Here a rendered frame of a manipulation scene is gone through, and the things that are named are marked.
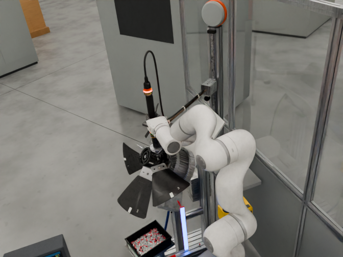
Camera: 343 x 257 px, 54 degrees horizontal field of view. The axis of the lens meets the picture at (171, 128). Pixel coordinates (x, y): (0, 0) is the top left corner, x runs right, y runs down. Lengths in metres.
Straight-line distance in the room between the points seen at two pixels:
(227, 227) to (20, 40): 6.60
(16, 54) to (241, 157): 6.63
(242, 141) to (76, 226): 2.52
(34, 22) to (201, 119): 8.92
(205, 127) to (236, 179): 0.22
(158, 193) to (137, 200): 0.27
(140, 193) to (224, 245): 0.84
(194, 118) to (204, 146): 0.14
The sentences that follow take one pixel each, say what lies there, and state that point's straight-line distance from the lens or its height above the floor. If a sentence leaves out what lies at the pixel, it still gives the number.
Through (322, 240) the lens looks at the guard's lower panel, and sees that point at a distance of 2.10.
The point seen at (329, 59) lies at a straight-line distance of 1.61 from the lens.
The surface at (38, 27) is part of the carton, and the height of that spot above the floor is 0.17.
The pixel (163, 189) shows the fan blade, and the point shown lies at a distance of 1.82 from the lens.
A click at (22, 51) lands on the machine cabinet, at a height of 0.35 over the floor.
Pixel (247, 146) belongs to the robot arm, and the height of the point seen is 1.73.
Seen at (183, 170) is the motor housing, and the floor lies 1.11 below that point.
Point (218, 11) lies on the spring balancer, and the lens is 2.13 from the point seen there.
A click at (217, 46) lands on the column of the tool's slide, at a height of 1.69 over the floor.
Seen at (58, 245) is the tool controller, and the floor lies 1.25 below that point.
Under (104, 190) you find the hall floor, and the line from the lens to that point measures 3.70.
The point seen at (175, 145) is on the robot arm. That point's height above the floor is 1.55.
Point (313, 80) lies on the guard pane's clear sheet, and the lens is 1.73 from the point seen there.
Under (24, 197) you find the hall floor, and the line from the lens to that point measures 3.99.
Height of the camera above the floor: 2.42
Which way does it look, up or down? 33 degrees down
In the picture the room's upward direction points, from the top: 6 degrees counter-clockwise
